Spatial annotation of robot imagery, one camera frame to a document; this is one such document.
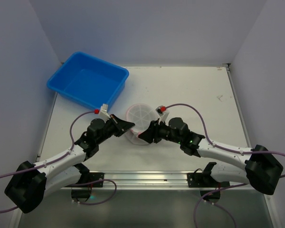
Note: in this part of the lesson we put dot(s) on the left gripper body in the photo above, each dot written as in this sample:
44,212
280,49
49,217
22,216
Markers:
118,125

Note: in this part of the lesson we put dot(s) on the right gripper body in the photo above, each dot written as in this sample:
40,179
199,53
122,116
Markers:
155,130

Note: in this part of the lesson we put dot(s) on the white mesh laundry bag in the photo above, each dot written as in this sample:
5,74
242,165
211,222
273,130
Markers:
141,115

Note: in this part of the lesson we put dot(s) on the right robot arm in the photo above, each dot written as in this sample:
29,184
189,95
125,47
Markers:
255,167

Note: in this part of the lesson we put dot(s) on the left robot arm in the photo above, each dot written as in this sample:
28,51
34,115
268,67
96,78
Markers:
32,182

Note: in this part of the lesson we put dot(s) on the blue plastic bin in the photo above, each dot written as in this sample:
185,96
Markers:
89,81

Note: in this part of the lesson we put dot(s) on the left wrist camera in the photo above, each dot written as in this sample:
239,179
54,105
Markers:
102,112

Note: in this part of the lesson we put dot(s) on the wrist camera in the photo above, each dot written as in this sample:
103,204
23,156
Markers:
102,112
163,113

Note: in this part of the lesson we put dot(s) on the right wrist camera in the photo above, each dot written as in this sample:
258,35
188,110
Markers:
163,113

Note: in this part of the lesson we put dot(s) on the aluminium rail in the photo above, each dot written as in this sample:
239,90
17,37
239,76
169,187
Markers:
156,180

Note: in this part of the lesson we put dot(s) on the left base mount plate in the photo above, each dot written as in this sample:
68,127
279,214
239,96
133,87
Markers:
95,176

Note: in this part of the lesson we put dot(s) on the base mount plate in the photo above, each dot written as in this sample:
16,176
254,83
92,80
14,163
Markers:
95,176
195,179

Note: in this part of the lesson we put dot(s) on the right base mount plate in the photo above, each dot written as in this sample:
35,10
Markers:
195,179

